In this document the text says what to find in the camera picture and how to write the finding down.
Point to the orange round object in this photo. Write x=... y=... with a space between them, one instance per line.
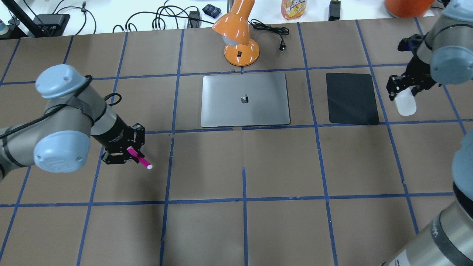
x=407 y=8

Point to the black power adapter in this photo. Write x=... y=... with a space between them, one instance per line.
x=334 y=10

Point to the white computer mouse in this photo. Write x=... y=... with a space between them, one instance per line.
x=405 y=102

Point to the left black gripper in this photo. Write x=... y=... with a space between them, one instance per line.
x=112 y=137

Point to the pink pen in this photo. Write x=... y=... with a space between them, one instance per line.
x=139 y=158

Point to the dark blue pouch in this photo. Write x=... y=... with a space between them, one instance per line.
x=212 y=11

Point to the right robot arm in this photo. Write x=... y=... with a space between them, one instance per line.
x=443 y=56

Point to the orange desk lamp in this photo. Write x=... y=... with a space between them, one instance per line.
x=240 y=50

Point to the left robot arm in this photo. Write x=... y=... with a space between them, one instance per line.
x=59 y=141

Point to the black power strip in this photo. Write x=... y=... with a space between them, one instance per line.
x=53 y=25

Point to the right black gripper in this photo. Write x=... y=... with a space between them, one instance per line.
x=415 y=73

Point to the orange drink bottle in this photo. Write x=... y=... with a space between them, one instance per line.
x=293 y=9

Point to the silver laptop notebook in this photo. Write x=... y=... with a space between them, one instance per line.
x=259 y=99

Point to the black mousepad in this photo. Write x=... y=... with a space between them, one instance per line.
x=351 y=99

